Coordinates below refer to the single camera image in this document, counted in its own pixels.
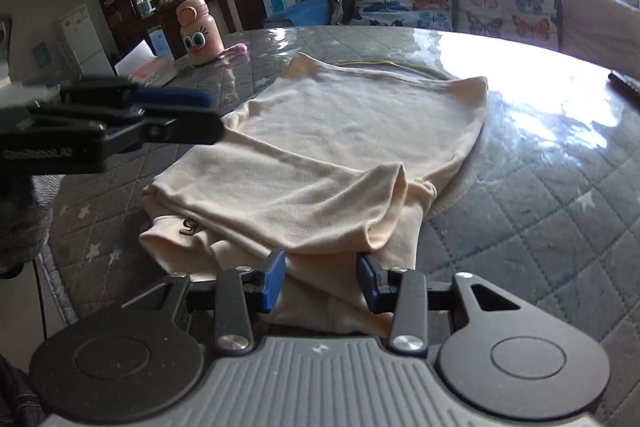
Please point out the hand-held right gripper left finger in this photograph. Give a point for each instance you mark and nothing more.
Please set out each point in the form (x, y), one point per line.
(273, 282)

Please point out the cream long-sleeved garment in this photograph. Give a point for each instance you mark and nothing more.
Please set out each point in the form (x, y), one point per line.
(325, 157)

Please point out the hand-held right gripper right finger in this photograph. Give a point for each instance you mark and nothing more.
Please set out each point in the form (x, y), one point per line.
(368, 283)

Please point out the grey cloth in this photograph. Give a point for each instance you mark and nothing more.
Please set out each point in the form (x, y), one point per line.
(327, 2)

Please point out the white tissue box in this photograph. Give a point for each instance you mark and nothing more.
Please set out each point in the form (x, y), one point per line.
(147, 67)

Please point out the pink cartoon-face water bottle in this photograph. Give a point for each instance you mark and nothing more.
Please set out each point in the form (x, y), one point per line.
(197, 32)

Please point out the plain beige cushion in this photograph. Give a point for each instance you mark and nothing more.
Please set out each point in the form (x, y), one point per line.
(597, 29)

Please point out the black remote control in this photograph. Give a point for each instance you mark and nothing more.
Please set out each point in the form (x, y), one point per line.
(626, 83)

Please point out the grey quilted table cover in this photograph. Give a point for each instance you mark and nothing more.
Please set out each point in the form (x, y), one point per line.
(540, 217)

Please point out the blue chair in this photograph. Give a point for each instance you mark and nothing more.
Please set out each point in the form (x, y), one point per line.
(300, 14)

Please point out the white refrigerator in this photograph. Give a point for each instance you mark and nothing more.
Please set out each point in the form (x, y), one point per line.
(82, 39)

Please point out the low wooden cabinet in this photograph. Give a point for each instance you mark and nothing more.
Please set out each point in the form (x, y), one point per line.
(220, 7)

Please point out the dark cloth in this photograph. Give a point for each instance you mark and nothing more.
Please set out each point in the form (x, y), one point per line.
(17, 394)

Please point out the butterfly print cushion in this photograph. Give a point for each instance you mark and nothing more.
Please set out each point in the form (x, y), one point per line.
(402, 2)
(507, 4)

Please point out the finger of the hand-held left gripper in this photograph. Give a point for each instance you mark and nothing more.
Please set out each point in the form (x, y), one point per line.
(170, 97)
(190, 129)

